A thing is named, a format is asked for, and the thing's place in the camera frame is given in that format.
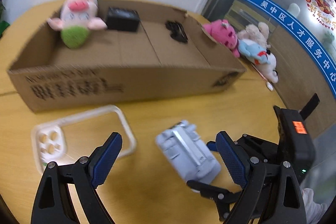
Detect white clear phone case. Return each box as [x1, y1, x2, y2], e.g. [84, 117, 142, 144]
[31, 105, 137, 173]

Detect black sunglasses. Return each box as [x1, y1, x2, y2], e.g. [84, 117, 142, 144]
[165, 20, 188, 44]

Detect white small earbud case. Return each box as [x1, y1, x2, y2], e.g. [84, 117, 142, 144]
[266, 81, 274, 91]

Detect white dog plush toy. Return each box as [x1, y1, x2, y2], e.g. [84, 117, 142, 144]
[255, 50, 278, 84]

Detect blue elephant plush toy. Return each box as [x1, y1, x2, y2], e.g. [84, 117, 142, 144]
[238, 39, 270, 65]

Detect brown cardboard box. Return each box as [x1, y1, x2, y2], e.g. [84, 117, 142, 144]
[7, 0, 245, 112]

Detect beige bunny plush toy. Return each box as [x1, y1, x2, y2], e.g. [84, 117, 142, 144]
[237, 22, 271, 49]

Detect pink bear plush toy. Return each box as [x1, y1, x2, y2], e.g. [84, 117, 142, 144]
[203, 19, 240, 57]

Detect small black box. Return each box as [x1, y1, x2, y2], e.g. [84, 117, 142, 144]
[105, 7, 141, 32]

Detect pig plush toy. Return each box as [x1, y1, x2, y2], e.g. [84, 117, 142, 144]
[47, 0, 107, 49]

